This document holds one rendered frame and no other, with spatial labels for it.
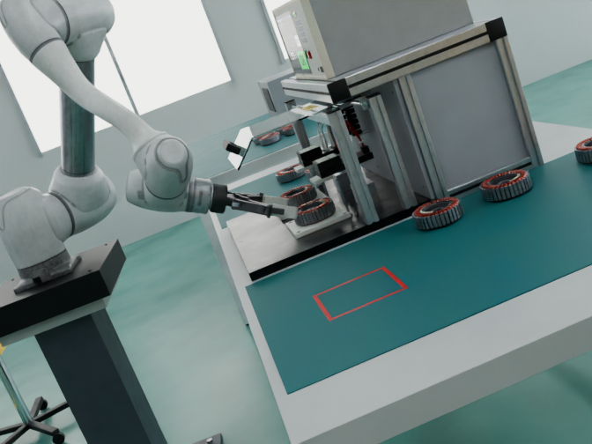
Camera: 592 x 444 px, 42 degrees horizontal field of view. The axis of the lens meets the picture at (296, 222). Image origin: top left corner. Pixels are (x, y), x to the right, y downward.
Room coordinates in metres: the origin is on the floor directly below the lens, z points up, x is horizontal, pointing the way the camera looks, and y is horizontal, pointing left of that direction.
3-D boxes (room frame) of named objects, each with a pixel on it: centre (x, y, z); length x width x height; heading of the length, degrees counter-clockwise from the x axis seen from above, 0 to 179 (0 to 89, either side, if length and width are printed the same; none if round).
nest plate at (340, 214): (1.93, -0.05, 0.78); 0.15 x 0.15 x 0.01; 5
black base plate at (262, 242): (2.06, -0.06, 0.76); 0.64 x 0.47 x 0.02; 5
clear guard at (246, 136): (1.85, -0.07, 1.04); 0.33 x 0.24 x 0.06; 95
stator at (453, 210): (1.63, -0.30, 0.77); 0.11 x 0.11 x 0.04
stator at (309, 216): (1.93, -0.05, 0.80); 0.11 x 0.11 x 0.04
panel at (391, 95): (2.08, -0.30, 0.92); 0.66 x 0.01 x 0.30; 5
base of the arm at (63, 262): (2.26, 0.76, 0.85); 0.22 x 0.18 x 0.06; 2
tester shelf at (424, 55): (2.08, -0.36, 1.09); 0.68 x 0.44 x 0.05; 5
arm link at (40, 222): (2.29, 0.75, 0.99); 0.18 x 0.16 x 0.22; 138
